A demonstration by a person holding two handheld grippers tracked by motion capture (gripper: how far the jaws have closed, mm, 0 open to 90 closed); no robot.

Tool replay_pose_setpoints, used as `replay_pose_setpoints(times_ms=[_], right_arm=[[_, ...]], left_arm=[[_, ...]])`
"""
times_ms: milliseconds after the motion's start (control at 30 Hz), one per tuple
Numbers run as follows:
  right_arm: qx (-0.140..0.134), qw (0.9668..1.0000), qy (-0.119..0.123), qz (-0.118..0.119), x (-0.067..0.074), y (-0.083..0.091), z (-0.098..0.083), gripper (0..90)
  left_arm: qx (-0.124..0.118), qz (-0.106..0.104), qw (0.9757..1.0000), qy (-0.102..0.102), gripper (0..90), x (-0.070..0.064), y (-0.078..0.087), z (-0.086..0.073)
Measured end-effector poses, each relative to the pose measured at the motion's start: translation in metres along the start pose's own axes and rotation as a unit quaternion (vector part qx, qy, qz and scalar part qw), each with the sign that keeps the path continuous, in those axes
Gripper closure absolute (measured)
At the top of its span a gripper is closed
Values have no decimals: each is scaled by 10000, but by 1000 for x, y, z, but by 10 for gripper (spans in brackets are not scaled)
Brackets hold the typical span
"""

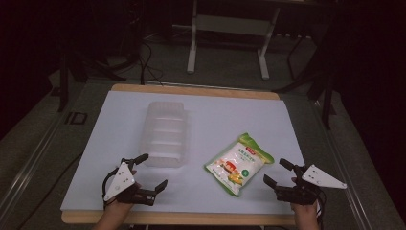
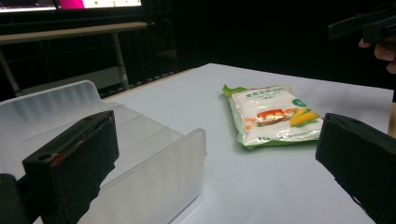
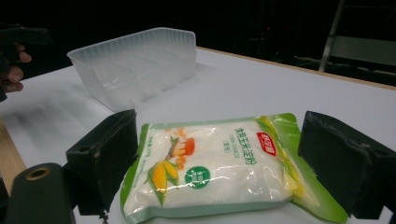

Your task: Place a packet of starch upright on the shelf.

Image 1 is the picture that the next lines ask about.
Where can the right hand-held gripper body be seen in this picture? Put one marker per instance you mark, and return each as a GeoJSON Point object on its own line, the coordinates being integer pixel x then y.
{"type": "Point", "coordinates": [320, 179]}

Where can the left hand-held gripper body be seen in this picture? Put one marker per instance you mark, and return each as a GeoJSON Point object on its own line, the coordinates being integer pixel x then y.
{"type": "Point", "coordinates": [119, 182]}

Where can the clear plastic container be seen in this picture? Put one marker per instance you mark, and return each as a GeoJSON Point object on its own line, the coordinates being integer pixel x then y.
{"type": "Point", "coordinates": [164, 134]}

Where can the green and white snack bag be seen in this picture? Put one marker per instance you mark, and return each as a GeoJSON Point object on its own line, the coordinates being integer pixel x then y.
{"type": "Point", "coordinates": [237, 163]}

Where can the person's left hand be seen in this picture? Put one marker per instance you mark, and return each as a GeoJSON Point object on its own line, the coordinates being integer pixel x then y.
{"type": "Point", "coordinates": [118, 206]}

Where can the person's right hand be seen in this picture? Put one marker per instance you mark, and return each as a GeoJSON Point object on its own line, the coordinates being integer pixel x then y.
{"type": "Point", "coordinates": [303, 211]}

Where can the black stand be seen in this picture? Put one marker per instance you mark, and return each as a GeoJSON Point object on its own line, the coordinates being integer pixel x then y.
{"type": "Point", "coordinates": [327, 102]}
{"type": "Point", "coordinates": [63, 89]}

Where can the black floor plate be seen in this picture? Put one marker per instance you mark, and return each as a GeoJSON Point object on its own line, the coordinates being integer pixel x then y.
{"type": "Point", "coordinates": [76, 117]}

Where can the white table mat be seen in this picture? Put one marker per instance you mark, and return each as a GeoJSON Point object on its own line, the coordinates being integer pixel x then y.
{"type": "Point", "coordinates": [207, 111]}

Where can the white metal stand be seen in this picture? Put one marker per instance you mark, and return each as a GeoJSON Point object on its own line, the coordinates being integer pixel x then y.
{"type": "Point", "coordinates": [192, 54]}

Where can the aluminium floor rail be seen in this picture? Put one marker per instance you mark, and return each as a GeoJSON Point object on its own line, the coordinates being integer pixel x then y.
{"type": "Point", "coordinates": [28, 166]}
{"type": "Point", "coordinates": [355, 202]}

